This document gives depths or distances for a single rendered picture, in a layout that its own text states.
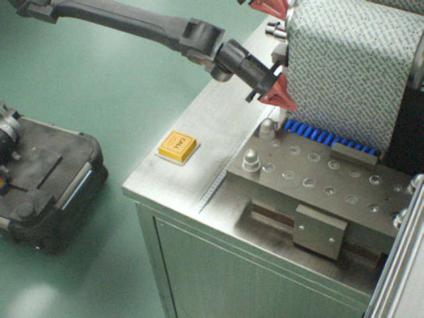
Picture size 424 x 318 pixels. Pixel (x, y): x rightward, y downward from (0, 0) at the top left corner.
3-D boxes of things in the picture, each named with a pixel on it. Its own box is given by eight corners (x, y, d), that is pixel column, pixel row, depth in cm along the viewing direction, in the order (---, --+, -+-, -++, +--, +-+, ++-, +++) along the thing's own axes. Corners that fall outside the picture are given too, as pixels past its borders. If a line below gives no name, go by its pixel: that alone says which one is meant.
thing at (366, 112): (285, 121, 119) (289, 55, 106) (385, 156, 111) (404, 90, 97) (284, 122, 119) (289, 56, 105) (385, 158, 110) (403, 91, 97)
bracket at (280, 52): (275, 114, 137) (280, 13, 114) (298, 122, 135) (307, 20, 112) (267, 127, 134) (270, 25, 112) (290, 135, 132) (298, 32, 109)
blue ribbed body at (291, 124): (288, 126, 119) (289, 114, 116) (380, 158, 111) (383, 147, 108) (281, 136, 117) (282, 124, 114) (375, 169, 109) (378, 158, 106)
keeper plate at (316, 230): (295, 234, 111) (299, 203, 103) (340, 253, 107) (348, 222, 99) (291, 243, 110) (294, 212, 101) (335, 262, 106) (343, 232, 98)
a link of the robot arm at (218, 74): (187, 53, 109) (201, 19, 112) (177, 72, 120) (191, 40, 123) (239, 76, 111) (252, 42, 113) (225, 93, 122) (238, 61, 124)
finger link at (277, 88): (283, 123, 116) (250, 95, 115) (296, 104, 120) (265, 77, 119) (299, 108, 110) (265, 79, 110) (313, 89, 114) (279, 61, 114)
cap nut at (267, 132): (263, 126, 116) (264, 110, 113) (278, 131, 115) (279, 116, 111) (256, 136, 114) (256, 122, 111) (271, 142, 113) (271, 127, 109)
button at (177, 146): (173, 135, 134) (172, 128, 132) (197, 144, 131) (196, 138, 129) (158, 154, 130) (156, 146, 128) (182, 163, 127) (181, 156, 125)
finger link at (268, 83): (279, 128, 115) (246, 101, 114) (293, 108, 119) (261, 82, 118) (295, 114, 109) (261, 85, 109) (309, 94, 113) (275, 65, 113)
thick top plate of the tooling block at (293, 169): (260, 140, 122) (260, 120, 117) (432, 204, 107) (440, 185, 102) (226, 188, 113) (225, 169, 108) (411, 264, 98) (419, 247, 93)
